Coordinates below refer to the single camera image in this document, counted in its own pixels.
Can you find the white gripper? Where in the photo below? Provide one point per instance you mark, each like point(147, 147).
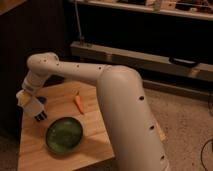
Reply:
point(24, 98)

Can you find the white ceramic cup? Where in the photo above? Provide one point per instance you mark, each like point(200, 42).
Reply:
point(35, 108)

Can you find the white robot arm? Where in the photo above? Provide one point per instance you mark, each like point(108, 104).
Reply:
point(122, 102)

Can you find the orange carrot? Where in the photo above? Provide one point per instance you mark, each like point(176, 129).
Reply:
point(79, 103)

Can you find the green glass bowl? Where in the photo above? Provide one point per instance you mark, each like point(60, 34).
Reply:
point(63, 135)

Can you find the grey vertical pole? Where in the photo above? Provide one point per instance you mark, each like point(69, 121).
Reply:
point(81, 37)

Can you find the upper wooden shelf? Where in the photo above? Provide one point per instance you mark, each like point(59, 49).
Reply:
point(141, 8)

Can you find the long grey shelf rail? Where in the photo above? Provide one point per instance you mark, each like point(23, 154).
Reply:
point(142, 60)

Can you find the black handle on rail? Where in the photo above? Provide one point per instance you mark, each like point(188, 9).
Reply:
point(181, 63)

